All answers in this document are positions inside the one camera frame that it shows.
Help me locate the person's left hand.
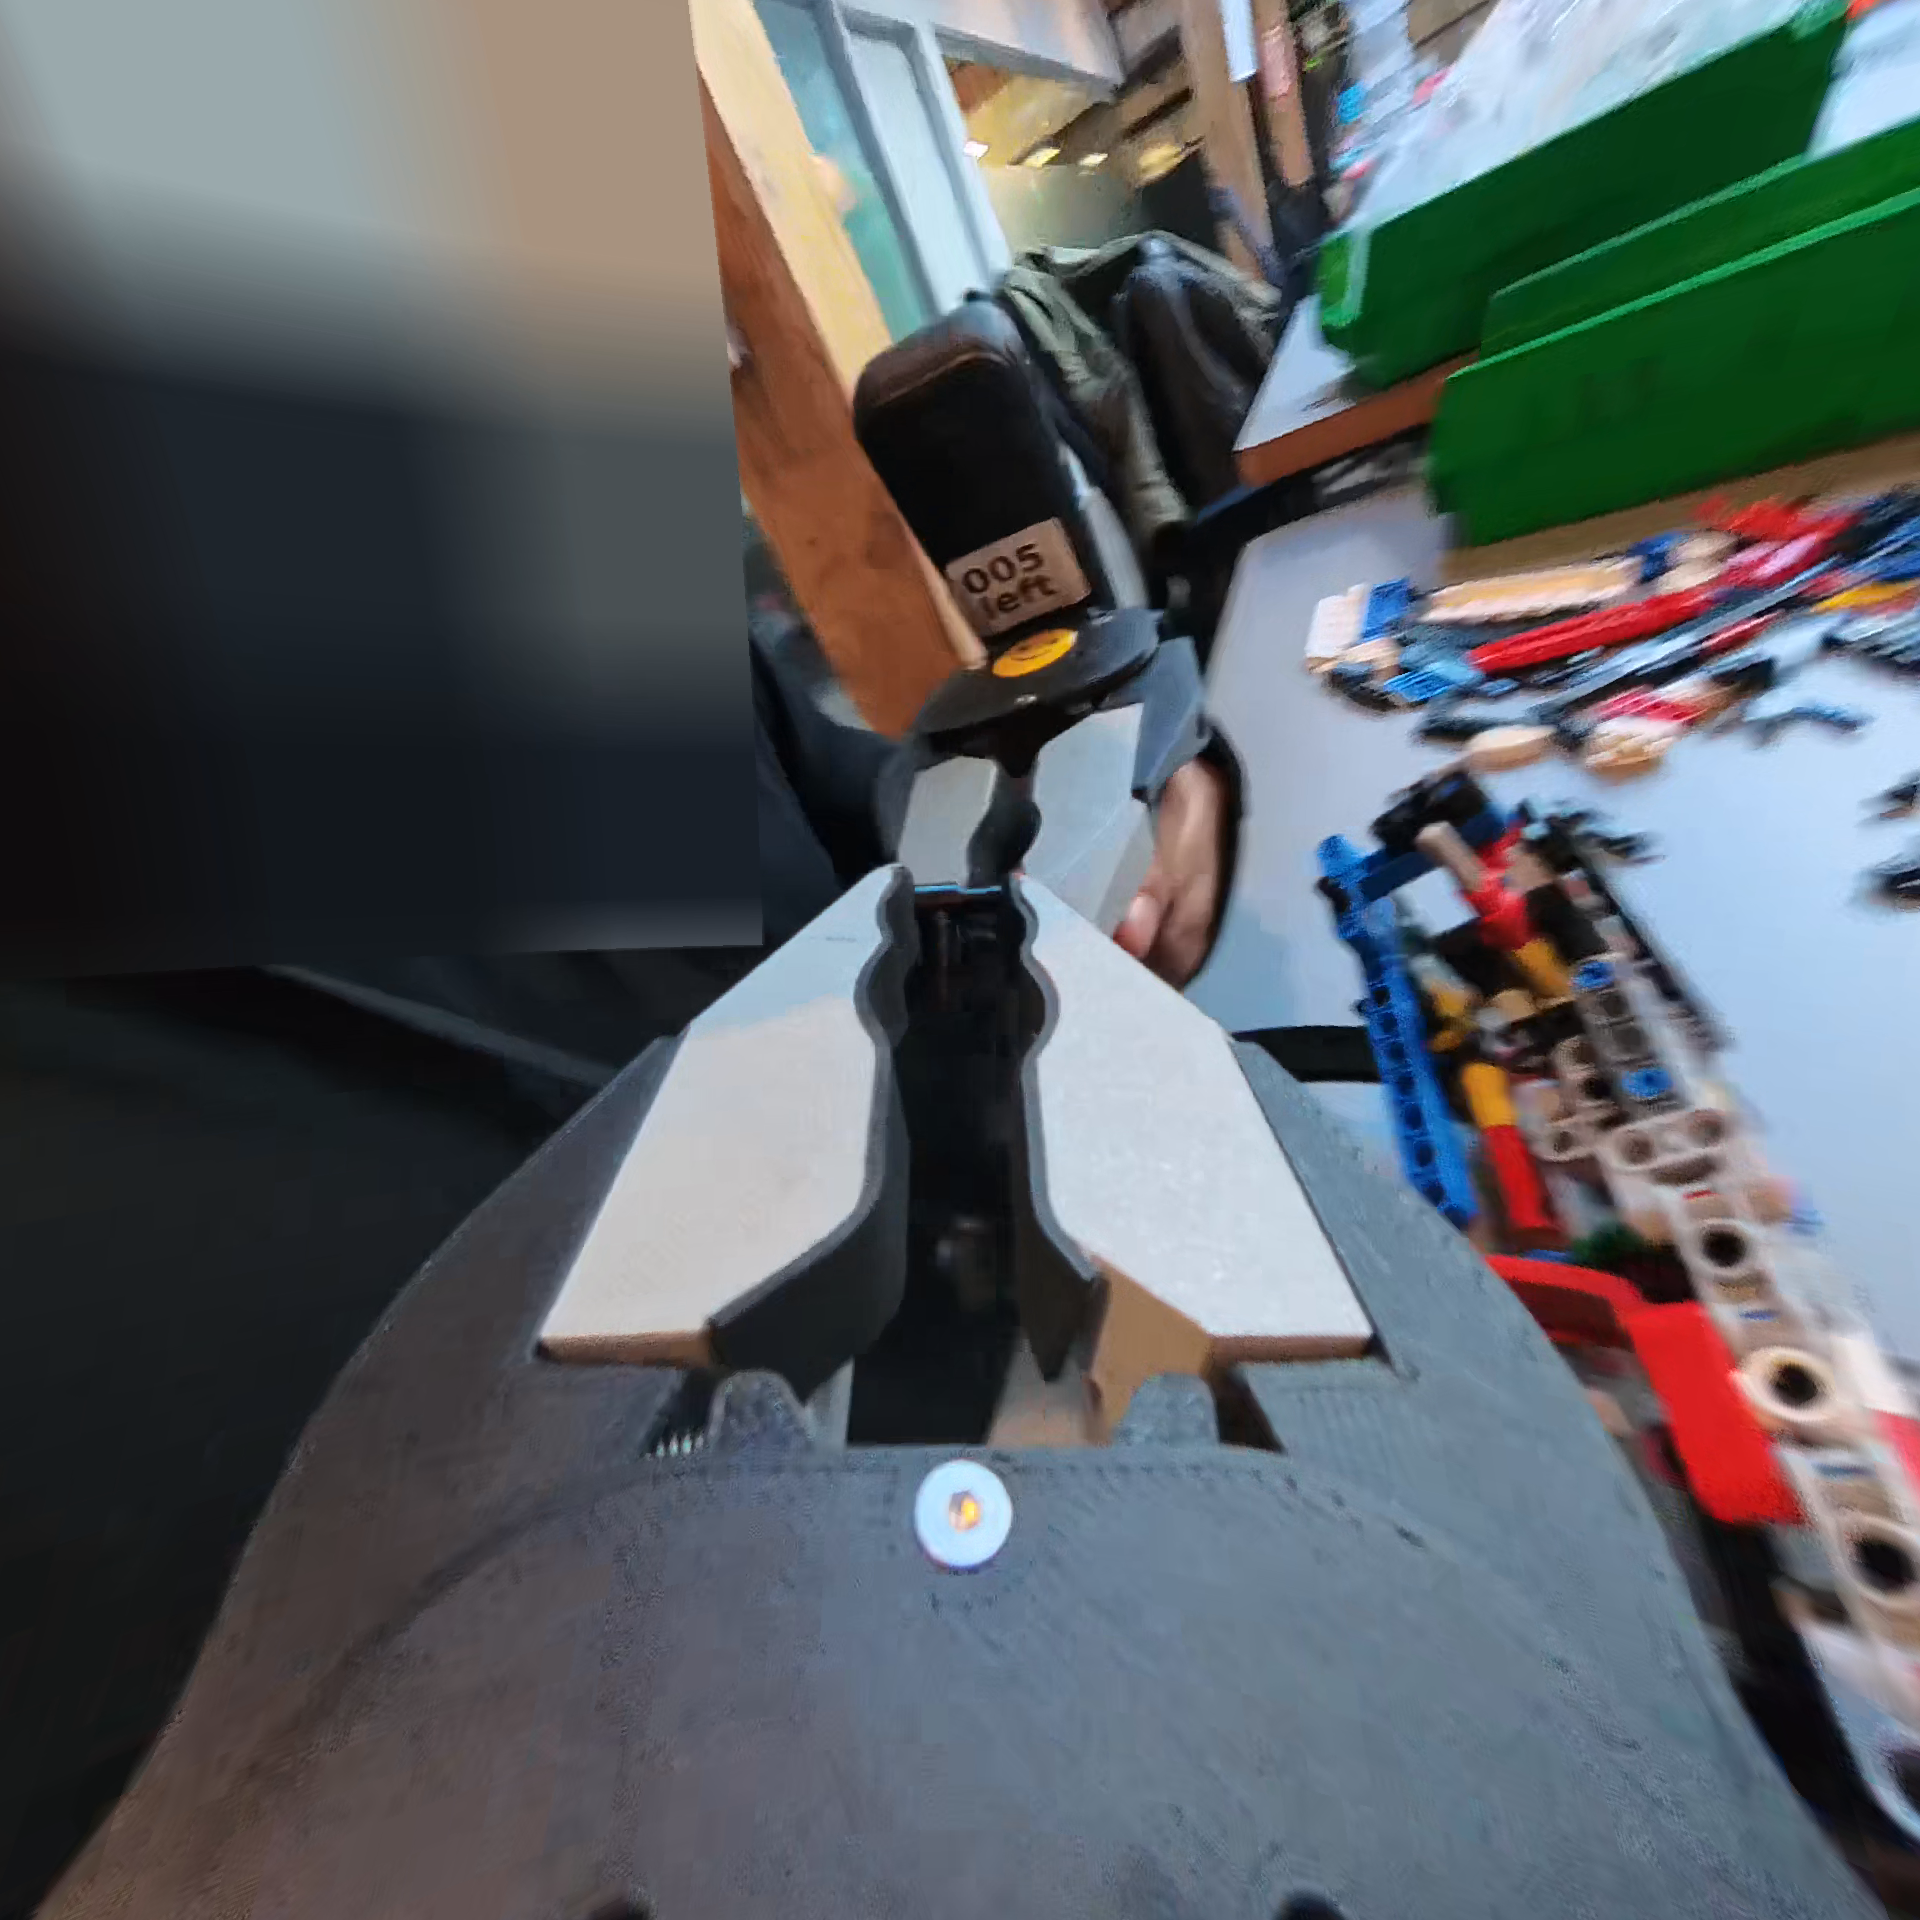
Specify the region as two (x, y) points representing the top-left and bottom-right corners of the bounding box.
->
(1112, 726), (1251, 995)

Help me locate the toy brick car model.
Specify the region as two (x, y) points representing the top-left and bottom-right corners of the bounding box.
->
(1316, 773), (1920, 1818)

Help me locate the dark jacket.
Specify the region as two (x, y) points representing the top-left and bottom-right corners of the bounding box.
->
(997, 231), (1288, 601)

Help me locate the wooden post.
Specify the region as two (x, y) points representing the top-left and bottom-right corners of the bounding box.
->
(696, 0), (991, 741)

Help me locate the wood-edged table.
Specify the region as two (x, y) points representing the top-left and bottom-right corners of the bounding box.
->
(1232, 292), (1478, 490)

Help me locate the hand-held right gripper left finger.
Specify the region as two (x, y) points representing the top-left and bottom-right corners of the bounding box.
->
(535, 863), (922, 1395)

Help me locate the pile of loose toy bricks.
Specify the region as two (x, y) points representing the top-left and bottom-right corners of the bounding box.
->
(1303, 486), (1920, 916)

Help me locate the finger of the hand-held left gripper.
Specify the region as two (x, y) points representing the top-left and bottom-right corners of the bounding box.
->
(1019, 701), (1162, 945)
(878, 737), (1039, 890)

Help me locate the small black brick piece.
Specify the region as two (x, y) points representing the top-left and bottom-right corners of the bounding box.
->
(914, 884), (1028, 985)

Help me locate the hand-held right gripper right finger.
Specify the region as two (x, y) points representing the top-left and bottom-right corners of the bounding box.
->
(1006, 878), (1376, 1397)

